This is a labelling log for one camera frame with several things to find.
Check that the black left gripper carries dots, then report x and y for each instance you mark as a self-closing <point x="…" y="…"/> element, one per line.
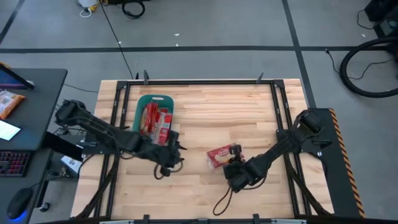
<point x="161" y="151"/>

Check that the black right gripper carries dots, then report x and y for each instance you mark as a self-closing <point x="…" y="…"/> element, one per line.
<point x="237" y="175"/>

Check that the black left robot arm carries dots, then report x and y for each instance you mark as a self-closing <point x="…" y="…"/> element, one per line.
<point x="99" y="129"/>

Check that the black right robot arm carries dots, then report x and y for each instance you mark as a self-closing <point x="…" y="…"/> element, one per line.
<point x="280" y="149"/>

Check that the teal plastic basket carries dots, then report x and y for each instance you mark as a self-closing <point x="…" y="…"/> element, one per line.
<point x="138" y="115"/>

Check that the black platform with hazard stripe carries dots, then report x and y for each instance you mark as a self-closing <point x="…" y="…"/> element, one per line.
<point x="329" y="174"/>

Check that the white box under desk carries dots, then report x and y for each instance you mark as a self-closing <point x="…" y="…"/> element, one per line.
<point x="71" y="165"/>

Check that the black caster wheel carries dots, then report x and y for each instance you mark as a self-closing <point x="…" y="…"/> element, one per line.
<point x="44" y="207"/>

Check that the black office desk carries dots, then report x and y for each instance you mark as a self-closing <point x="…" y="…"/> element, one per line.
<point x="37" y="93"/>

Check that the backlit black keyboard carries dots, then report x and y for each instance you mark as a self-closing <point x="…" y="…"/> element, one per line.
<point x="14" y="163"/>

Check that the black computer mouse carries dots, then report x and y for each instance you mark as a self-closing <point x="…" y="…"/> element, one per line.
<point x="19" y="202"/>

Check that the white paper sheet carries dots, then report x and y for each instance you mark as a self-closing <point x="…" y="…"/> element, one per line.
<point x="7" y="130"/>

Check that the orange snack bag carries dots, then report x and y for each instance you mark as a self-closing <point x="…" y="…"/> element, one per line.
<point x="9" y="104"/>

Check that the computer monitor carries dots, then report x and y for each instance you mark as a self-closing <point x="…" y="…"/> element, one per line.
<point x="12" y="81"/>

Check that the black equipment case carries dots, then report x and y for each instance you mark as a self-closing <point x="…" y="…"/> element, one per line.
<point x="385" y="18"/>

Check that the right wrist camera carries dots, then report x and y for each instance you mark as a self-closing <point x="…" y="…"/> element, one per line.
<point x="235" y="150"/>

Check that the black metal table frame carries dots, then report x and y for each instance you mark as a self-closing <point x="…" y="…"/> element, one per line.
<point x="202" y="82"/>

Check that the grey metal bracket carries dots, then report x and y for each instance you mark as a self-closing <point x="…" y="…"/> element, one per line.
<point x="289" y="221"/>
<point x="116" y="221"/>

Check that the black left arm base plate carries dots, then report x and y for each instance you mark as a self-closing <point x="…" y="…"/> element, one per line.
<point x="93" y="151"/>

